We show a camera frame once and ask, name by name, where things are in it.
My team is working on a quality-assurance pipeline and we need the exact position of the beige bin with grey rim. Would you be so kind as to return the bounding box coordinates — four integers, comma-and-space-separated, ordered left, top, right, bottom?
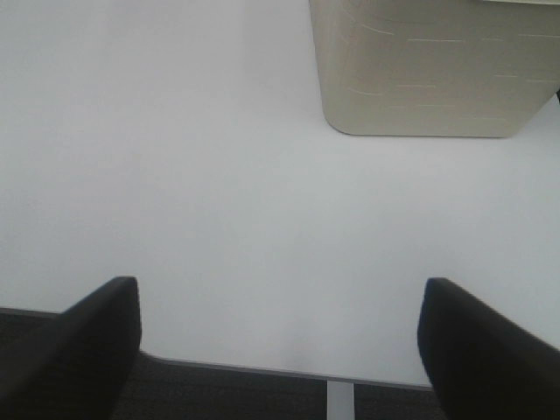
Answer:
310, 0, 559, 138

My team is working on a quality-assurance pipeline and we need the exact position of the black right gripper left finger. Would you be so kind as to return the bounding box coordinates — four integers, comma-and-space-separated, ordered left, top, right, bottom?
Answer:
1, 276, 142, 419

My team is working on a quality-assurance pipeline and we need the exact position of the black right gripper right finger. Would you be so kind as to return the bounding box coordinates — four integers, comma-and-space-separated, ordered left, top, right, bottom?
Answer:
416, 278, 559, 419

